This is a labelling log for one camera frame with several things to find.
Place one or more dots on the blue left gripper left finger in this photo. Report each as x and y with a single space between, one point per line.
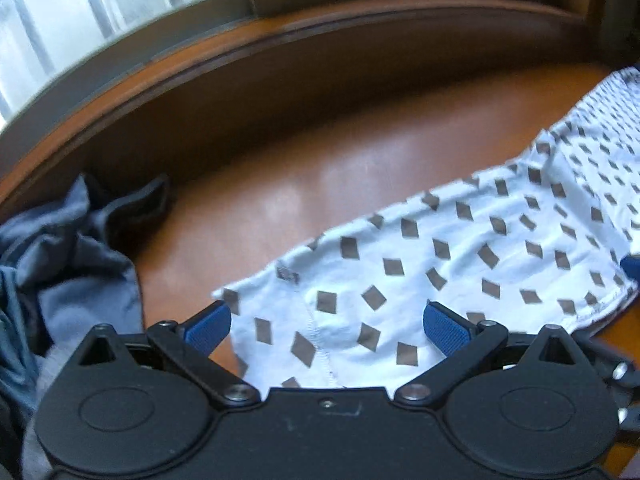
187 346

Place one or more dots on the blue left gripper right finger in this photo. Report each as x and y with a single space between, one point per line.
468 349

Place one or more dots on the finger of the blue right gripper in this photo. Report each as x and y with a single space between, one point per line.
631 266

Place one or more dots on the white patterned pyjama pants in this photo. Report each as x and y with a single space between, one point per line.
537 240

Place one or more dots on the grey sweatshirt garment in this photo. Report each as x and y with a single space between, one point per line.
66 266

